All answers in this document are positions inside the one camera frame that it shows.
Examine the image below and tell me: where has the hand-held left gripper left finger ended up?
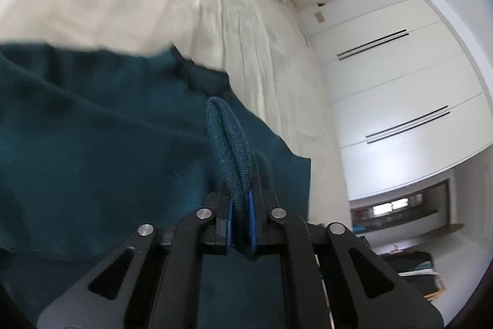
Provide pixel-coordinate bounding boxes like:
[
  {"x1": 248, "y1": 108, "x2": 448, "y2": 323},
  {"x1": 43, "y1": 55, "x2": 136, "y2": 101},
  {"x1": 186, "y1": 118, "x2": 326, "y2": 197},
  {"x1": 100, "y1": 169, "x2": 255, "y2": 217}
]
[{"x1": 36, "y1": 193, "x2": 234, "y2": 329}]

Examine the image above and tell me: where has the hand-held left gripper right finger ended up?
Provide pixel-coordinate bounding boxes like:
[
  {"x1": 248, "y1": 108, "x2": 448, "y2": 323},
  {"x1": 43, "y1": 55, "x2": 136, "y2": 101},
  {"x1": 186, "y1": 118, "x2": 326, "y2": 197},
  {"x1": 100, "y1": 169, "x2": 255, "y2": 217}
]
[{"x1": 247, "y1": 169, "x2": 446, "y2": 329}]

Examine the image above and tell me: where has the teal knitted sweater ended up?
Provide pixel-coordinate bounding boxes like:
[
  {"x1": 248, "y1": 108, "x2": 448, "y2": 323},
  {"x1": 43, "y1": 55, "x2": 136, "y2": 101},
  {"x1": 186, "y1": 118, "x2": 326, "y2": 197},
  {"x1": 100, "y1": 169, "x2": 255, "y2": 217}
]
[{"x1": 0, "y1": 42, "x2": 312, "y2": 329}]

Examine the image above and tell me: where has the dark clothes pile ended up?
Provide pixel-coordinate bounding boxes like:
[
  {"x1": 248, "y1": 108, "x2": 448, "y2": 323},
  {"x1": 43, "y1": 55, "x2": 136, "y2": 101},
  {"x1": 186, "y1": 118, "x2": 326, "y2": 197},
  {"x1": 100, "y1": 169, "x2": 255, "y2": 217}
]
[{"x1": 379, "y1": 251, "x2": 438, "y2": 278}]

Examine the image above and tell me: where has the brown wooden shelf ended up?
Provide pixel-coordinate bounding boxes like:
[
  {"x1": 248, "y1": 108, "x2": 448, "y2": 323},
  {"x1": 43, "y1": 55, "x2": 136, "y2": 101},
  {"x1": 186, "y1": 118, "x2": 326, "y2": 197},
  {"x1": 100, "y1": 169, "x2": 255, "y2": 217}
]
[{"x1": 379, "y1": 223, "x2": 466, "y2": 249}]

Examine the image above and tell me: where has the white wardrobe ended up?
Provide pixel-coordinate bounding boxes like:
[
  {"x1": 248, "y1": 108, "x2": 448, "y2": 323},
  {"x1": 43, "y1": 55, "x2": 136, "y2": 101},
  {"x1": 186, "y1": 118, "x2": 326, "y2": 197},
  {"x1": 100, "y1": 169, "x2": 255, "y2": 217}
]
[{"x1": 308, "y1": 0, "x2": 493, "y2": 201}]

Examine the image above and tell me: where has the wall niche shelf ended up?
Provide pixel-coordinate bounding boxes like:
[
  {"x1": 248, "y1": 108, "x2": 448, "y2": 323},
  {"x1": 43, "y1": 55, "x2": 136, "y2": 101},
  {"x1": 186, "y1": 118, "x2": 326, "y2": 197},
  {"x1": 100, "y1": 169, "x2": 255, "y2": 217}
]
[{"x1": 348, "y1": 178, "x2": 451, "y2": 236}]

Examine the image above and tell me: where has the black wardrobe handle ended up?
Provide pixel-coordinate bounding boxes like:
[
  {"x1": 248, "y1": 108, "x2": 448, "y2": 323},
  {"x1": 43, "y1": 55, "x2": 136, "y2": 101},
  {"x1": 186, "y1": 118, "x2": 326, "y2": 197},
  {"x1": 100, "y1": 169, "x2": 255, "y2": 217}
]
[
  {"x1": 339, "y1": 33, "x2": 409, "y2": 61},
  {"x1": 365, "y1": 106, "x2": 449, "y2": 138},
  {"x1": 367, "y1": 110, "x2": 451, "y2": 144},
  {"x1": 337, "y1": 29, "x2": 407, "y2": 57}
]

